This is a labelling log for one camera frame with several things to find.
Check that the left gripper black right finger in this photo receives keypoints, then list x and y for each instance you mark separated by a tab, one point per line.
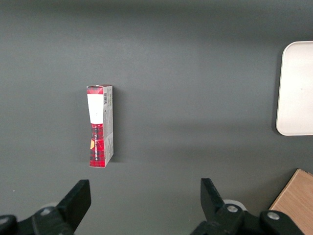
211	200

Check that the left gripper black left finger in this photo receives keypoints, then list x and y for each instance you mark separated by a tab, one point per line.
78	200

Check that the wooden board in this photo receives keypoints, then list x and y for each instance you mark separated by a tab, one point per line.
297	203

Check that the red plaid cardboard box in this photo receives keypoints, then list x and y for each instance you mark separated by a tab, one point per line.
100	127

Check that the white plastic tray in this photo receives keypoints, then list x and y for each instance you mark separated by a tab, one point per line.
297	88

